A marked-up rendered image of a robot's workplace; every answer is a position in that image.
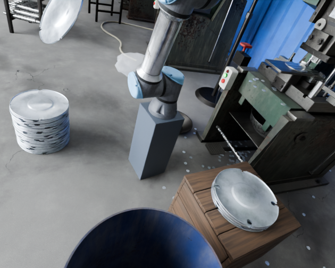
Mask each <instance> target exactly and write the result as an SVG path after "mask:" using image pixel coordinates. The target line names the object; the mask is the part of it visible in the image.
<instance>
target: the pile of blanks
mask: <svg viewBox="0 0 335 268"><path fill-rule="evenodd" d="M10 113H11V116H12V122H13V125H14V127H15V133H16V138H17V141H18V144H19V146H20V147H21V148H22V149H23V150H25V151H26V152H29V153H32V154H50V153H54V152H57V151H59V150H61V149H62V148H64V147H65V146H66V145H67V144H68V142H69V140H70V121H69V107H68V109H67V111H66V112H65V113H64V114H62V115H60V116H58V117H56V118H53V119H49V120H28V119H24V118H21V117H19V116H17V115H16V114H14V113H13V112H12V111H11V109H10Z"/></svg>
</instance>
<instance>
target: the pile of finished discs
mask: <svg viewBox="0 0 335 268"><path fill-rule="evenodd" d="M211 195H212V199H213V202H214V204H215V206H216V207H218V211H219V212H220V213H221V215H222V216H223V217H224V218H225V219H226V220H228V221H229V222H230V223H231V224H233V225H234V226H236V227H238V228H240V229H243V230H246V231H250V232H260V231H263V230H266V229H267V228H268V227H270V226H271V225H272V224H273V223H274V222H275V221H276V220H277V218H278V215H279V207H278V206H277V205H275V204H277V199H276V197H275V195H274V194H273V192H272V191H271V189H270V188H269V187H268V186H267V185H266V184H265V183H264V182H263V181H262V180H261V179H260V178H258V177H257V176H255V175H253V174H252V173H250V172H247V171H244V172H242V170H241V169H235V168H230V169H225V170H223V171H221V172H220V173H219V174H218V175H217V176H216V178H215V179H214V181H213V183H212V186H211Z"/></svg>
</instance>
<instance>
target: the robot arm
mask: <svg viewBox="0 0 335 268"><path fill-rule="evenodd" d="M219 1H220V0H158V5H159V7H160V12H159V15H158V18H157V21H156V23H155V27H154V30H153V33H152V36H151V38H150V41H149V44H148V47H147V50H146V53H145V56H144V59H143V62H142V63H140V64H139V65H138V66H137V68H136V71H135V72H130V73H129V74H128V86H129V90H130V93H131V95H132V96H133V97H134V98H136V99H140V98H141V99H143V98H153V99H152V101H151V102H150V104H149V107H148V110H149V112H150V113H151V114H152V115H153V116H155V117H157V118H159V119H163V120H170V119H173V118H174V117H175V116H176V114H177V100H178V97H179V94H180V91H181V88H182V85H183V82H184V79H185V77H184V75H183V74H182V73H181V72H180V71H179V70H177V69H175V68H172V67H170V66H164V64H165V62H166V59H167V57H168V55H169V53H170V50H171V48H172V46H173V43H174V41H175V39H176V37H177V34H178V32H179V30H180V28H181V25H182V23H183V21H184V20H187V19H189V18H190V16H191V14H192V12H193V10H194V9H199V10H207V9H210V8H212V7H214V6H215V5H216V4H217V3H218V2H219Z"/></svg>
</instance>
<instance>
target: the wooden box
mask: <svg viewBox="0 0 335 268"><path fill-rule="evenodd" d="M230 168H235V169H241V170H242V172H244V171H247V172H250V173H252V174H253V175H255V176H257V177H258V178H260V179H261V180H262V181H263V179H262V178H261V177H260V176H259V175H258V174H257V172H256V171H255V170H254V169H253V168H252V167H251V165H250V164H249V163H248V162H247V161H246V162H241V163H237V164H233V165H228V166H223V167H219V168H216V169H211V170H206V171H202V172H197V173H192V174H188V175H185V176H184V177H183V180H182V182H181V184H180V186H179V188H178V190H177V193H176V195H175V197H174V199H173V201H172V203H171V205H170V207H169V209H168V212H171V213H173V214H175V215H177V216H179V217H181V218H183V219H184V220H186V221H187V222H189V223H190V224H191V225H193V226H194V227H195V228H196V229H197V230H198V231H199V232H200V233H201V234H202V235H203V236H204V237H205V238H206V240H207V241H208V242H209V243H210V245H211V246H212V248H213V249H214V251H215V253H216V255H217V257H218V259H219V261H220V263H221V265H222V268H242V267H243V266H245V265H247V264H249V263H251V262H253V261H255V260H257V259H259V258H260V257H262V256H263V255H265V254H266V253H267V252H269V251H270V250H271V249H272V248H274V247H275V246H276V245H278V244H279V243H280V242H282V241H283V240H284V239H286V238H287V237H288V236H290V235H291V234H292V233H294V232H295V231H296V230H298V228H300V227H301V225H300V223H299V222H298V221H297V220H296V219H295V217H294V216H293V215H292V214H291V213H290V212H289V210H288V209H287V208H285V206H284V205H283V203H282V202H281V201H280V199H278V197H277V196H276V195H275V194H274V192H273V194H274V195H275V197H276V199H277V204H275V205H277V206H278V207H279V215H278V218H277V220H276V221H275V222H274V223H273V224H272V225H271V226H270V227H268V228H267V229H266V230H263V231H260V232H250V231H246V230H243V229H240V228H238V227H236V226H234V225H233V224H231V223H230V222H229V221H228V220H226V219H225V218H224V217H223V216H222V215H221V213H220V212H219V211H218V207H216V206H215V204H214V202H213V199H212V195H211V186H212V183H213V181H214V179H215V178H216V176H217V175H218V174H219V173H220V172H221V171H223V170H225V169H230ZM263 182H264V181H263ZM264 183H265V182H264Z"/></svg>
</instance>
